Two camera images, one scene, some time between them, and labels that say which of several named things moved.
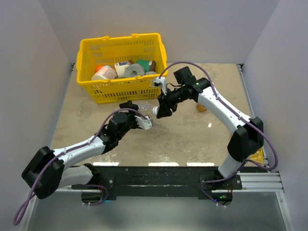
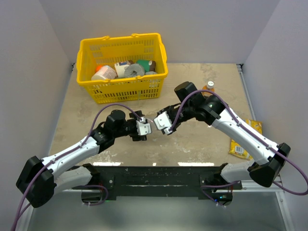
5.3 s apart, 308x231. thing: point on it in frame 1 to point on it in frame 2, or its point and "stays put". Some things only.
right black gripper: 165,106 to 170,108
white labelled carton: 119,69 stays put
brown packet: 152,67 stays put
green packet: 145,63 stays put
